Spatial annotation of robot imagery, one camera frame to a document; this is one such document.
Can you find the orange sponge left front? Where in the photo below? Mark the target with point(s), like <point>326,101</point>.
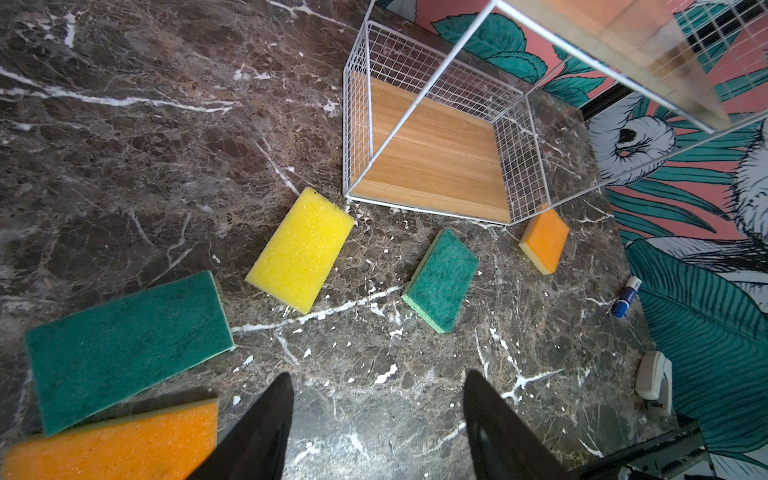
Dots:
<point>164,444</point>

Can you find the dark green sponge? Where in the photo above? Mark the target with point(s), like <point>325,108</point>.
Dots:
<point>441,281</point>
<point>89,361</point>

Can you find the white stapler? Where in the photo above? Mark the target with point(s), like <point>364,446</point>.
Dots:
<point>653,383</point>

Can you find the orange sponge near shelf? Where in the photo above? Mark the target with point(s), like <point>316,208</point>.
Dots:
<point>544,240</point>

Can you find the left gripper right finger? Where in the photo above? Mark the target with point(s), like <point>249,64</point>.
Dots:
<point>501,445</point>

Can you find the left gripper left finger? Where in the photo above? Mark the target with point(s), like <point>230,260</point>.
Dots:
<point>256,447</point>

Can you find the blue marker pen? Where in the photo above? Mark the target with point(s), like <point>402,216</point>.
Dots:
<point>626,297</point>

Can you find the yellow sponge near shelf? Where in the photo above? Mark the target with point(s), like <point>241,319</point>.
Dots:
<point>299,256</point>

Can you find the white wire three-tier shelf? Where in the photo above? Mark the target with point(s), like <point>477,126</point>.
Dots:
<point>429,133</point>

